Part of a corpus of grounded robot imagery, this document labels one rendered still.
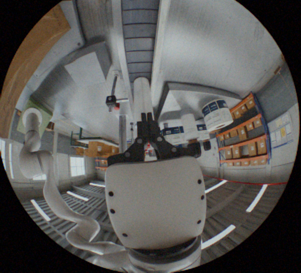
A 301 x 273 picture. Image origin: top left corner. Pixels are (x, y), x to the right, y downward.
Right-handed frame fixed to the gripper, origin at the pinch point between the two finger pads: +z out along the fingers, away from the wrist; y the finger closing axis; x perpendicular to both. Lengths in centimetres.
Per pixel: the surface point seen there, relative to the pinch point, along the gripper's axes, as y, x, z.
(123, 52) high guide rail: -3.2, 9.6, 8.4
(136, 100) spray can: -1.9, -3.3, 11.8
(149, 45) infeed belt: 2.0, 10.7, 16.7
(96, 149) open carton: -107, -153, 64
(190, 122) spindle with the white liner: 26.8, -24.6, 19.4
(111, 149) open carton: -102, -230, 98
